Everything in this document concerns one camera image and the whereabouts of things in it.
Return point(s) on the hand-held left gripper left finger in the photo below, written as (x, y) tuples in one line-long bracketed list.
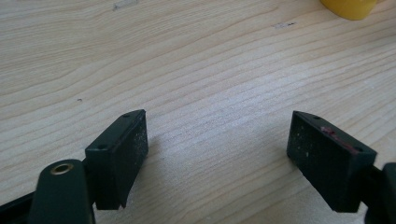
[(115, 161)]

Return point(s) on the yellow cup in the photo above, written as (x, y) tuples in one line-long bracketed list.
[(350, 7)]

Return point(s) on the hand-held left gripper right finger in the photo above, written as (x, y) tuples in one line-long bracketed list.
[(327, 165)]

